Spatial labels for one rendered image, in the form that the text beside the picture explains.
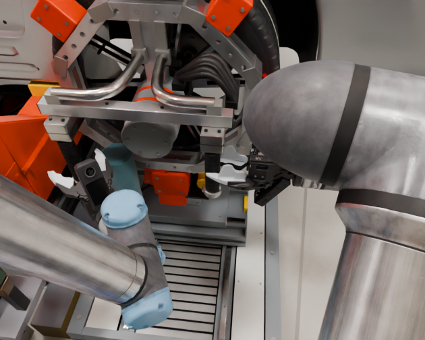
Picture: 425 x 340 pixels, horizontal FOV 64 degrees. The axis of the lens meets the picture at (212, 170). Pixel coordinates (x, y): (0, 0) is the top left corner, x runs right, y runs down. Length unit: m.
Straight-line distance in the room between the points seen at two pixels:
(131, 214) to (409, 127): 0.42
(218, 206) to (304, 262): 0.47
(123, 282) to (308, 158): 0.29
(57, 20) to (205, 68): 0.38
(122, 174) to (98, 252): 0.60
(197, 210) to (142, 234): 0.91
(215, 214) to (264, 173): 0.73
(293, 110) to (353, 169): 0.07
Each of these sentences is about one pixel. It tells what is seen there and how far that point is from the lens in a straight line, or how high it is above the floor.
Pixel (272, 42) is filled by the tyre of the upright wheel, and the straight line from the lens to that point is 0.94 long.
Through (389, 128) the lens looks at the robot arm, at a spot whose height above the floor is 1.25.
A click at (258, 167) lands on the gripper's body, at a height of 0.89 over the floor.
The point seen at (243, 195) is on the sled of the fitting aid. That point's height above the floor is 0.15.
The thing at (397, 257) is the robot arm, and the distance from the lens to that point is 0.30.
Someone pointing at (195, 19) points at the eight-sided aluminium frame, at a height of 1.09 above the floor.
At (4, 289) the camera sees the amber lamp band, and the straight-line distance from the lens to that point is 1.03.
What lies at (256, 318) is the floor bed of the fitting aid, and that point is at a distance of 1.43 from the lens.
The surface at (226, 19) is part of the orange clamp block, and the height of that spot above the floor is 1.09.
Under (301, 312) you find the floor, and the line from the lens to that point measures 1.55.
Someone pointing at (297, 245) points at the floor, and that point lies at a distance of 1.68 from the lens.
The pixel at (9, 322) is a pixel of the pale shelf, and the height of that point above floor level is 0.45.
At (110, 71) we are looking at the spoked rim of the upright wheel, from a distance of 1.25.
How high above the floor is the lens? 1.42
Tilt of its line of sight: 48 degrees down
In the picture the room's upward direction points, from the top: straight up
